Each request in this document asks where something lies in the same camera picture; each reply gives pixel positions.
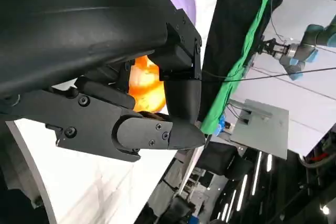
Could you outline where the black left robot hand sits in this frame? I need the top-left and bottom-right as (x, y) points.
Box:
(0, 0), (207, 163)

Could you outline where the orange white toy bread roll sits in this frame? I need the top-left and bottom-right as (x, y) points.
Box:
(128, 55), (166, 113)

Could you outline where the black cloth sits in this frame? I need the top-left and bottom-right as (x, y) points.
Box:
(203, 0), (291, 120)

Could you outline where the green cloth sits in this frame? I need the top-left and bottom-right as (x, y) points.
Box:
(201, 0), (286, 135)

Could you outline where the small blue connector block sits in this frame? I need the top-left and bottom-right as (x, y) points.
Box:
(216, 115), (228, 135)

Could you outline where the black workshop robot gripper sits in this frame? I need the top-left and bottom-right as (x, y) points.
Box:
(256, 37), (291, 58)

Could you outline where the grey metal board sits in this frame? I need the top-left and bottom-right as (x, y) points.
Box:
(229, 99), (289, 159)

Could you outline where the thin black cable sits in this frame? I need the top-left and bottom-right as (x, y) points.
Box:
(202, 68), (336, 83)

